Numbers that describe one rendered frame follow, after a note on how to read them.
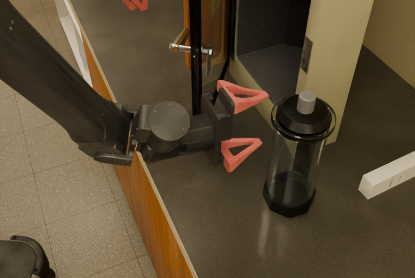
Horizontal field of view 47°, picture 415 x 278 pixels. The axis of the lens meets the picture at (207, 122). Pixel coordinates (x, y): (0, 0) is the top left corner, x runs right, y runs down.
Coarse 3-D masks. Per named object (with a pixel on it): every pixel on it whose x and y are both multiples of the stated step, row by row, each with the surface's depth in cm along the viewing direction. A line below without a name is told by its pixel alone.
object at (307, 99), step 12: (300, 96) 77; (312, 96) 77; (288, 108) 79; (300, 108) 78; (312, 108) 78; (324, 108) 79; (288, 120) 78; (300, 120) 77; (312, 120) 77; (324, 120) 78; (300, 132) 77; (312, 132) 77
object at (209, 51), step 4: (208, 44) 87; (204, 48) 87; (208, 48) 86; (212, 48) 87; (204, 52) 87; (208, 52) 86; (212, 52) 88; (208, 56) 87; (208, 60) 87; (208, 64) 88; (208, 68) 88; (208, 72) 89
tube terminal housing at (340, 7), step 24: (312, 0) 80; (336, 0) 79; (360, 0) 81; (312, 24) 82; (336, 24) 82; (360, 24) 85; (312, 48) 84; (336, 48) 86; (360, 48) 89; (240, 72) 117; (312, 72) 88; (336, 72) 91; (336, 96) 96
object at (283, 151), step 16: (288, 96) 84; (272, 112) 81; (272, 144) 85; (288, 144) 80; (304, 144) 79; (320, 144) 80; (272, 160) 86; (288, 160) 82; (304, 160) 81; (320, 160) 84; (272, 176) 88; (288, 176) 85; (304, 176) 84; (272, 192) 91; (288, 192) 88; (304, 192) 88
